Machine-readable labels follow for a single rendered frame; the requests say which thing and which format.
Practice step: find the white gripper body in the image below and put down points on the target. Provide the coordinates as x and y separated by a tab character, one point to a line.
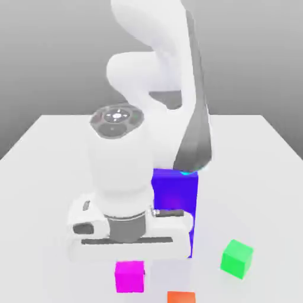
127	251

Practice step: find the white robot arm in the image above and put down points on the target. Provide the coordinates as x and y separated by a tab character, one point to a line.
123	165

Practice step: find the small magenta cube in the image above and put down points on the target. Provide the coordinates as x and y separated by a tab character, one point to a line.
129	277

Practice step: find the small orange cube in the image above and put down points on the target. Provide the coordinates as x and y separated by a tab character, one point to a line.
181	297

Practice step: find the small green cube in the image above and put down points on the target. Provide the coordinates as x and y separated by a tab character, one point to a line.
236	259

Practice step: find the large blue box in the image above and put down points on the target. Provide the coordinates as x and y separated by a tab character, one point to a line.
175	189

